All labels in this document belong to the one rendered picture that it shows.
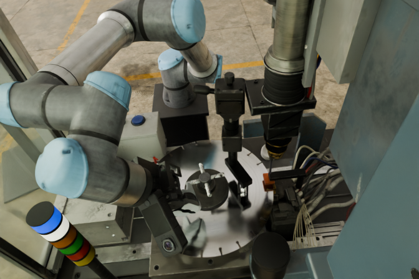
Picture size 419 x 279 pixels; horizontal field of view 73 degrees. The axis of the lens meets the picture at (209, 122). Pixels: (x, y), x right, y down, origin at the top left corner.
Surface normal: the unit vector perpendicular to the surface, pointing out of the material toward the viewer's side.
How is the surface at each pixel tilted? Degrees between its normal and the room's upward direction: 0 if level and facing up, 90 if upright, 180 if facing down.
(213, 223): 0
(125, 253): 0
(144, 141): 90
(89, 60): 65
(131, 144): 90
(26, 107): 50
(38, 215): 0
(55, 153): 31
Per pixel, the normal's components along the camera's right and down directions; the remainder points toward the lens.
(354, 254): -0.90, 0.36
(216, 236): -0.08, -0.70
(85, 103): -0.20, -0.33
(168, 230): -0.34, 0.10
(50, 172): -0.50, -0.38
